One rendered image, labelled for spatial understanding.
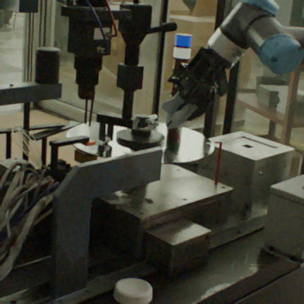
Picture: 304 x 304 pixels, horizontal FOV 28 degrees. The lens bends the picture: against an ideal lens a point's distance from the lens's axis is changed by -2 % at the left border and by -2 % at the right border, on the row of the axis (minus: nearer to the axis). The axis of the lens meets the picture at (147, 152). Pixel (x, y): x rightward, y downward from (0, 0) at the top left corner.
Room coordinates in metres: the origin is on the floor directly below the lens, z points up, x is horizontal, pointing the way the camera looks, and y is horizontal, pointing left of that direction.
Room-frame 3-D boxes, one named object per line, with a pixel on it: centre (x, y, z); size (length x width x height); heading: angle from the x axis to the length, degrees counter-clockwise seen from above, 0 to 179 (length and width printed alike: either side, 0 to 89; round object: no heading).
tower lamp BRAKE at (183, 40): (1.61, -0.07, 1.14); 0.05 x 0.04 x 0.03; 46
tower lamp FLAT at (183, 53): (1.61, -0.07, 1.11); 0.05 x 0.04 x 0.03; 46
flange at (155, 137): (1.32, 0.02, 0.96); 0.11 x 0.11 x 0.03
